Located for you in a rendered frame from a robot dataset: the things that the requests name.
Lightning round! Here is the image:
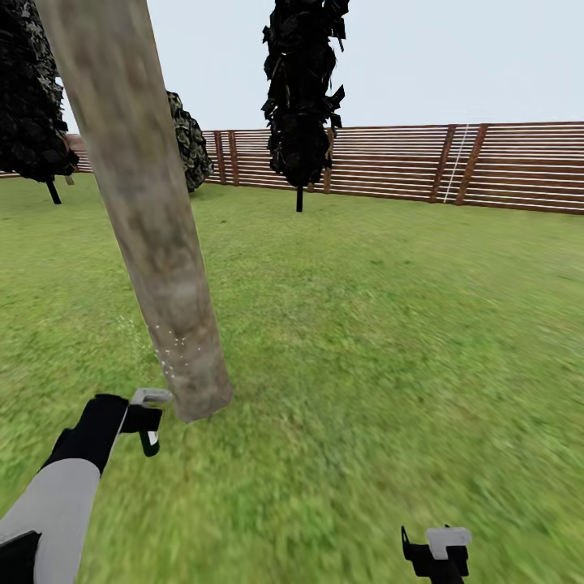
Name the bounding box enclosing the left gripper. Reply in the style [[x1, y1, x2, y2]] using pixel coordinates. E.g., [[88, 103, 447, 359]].
[[126, 405, 162, 433]]

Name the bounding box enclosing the pesticide atomizer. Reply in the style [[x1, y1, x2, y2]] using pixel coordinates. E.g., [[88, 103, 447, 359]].
[[138, 431, 160, 457]]

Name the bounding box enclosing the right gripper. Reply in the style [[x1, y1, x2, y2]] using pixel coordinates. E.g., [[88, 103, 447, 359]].
[[402, 535, 469, 584]]

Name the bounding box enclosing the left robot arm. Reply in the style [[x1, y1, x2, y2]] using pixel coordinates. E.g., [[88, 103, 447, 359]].
[[0, 387, 173, 584]]

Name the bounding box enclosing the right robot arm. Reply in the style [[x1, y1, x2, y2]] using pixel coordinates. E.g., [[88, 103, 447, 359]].
[[402, 526, 472, 584]]

